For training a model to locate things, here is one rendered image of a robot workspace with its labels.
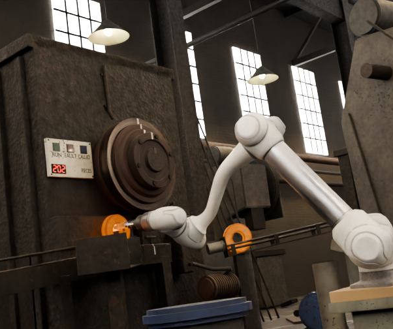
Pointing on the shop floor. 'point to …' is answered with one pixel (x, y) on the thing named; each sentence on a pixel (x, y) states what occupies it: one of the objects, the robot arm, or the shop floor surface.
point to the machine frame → (65, 198)
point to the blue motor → (310, 311)
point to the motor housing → (218, 286)
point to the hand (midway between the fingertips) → (115, 227)
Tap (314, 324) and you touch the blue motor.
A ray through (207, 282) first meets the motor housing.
